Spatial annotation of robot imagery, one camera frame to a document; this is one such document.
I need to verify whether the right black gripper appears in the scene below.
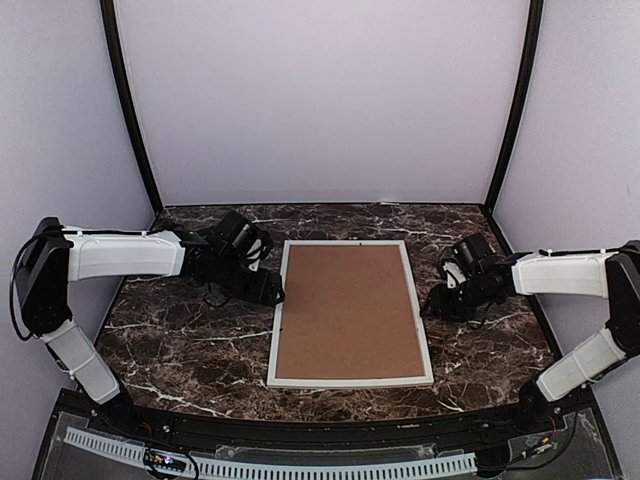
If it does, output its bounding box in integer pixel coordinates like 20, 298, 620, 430
420, 273, 497, 323

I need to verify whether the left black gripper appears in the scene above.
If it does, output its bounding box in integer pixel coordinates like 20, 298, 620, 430
213, 254, 284, 307

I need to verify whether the brown cardboard backing board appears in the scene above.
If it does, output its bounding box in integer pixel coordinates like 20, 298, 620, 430
273, 245, 426, 379

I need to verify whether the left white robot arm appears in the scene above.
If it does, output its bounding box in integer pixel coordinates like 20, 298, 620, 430
8, 211, 285, 436

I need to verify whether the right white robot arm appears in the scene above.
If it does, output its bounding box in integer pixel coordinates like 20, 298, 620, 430
422, 233, 639, 434

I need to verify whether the small circuit board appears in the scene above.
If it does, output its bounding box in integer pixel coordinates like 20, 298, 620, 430
143, 449, 187, 474

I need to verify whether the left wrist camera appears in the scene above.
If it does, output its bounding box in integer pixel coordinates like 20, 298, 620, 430
214, 210, 274, 271

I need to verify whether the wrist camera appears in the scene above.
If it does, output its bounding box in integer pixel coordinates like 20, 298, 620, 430
438, 233, 499, 289
214, 210, 274, 271

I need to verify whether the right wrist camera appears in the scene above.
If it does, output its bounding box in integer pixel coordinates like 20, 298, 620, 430
438, 233, 499, 289

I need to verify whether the black front rail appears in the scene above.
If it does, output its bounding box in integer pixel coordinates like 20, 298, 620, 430
54, 372, 591, 454

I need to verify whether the white slotted cable duct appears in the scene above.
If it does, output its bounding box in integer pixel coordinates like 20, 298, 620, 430
63, 427, 478, 479

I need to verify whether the right black corner post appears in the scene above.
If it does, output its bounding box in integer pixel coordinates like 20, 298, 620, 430
483, 0, 545, 204

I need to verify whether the black corner post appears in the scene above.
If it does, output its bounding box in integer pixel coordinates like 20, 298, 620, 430
483, 0, 545, 204
99, 0, 164, 214

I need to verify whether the left black corner post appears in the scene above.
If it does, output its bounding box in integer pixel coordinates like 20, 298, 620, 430
99, 0, 164, 214

